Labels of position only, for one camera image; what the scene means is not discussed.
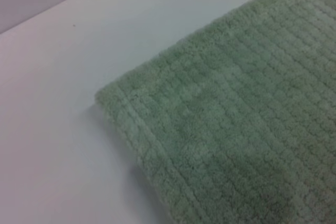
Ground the green ribbed towel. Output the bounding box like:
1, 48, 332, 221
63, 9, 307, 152
93, 0, 336, 224

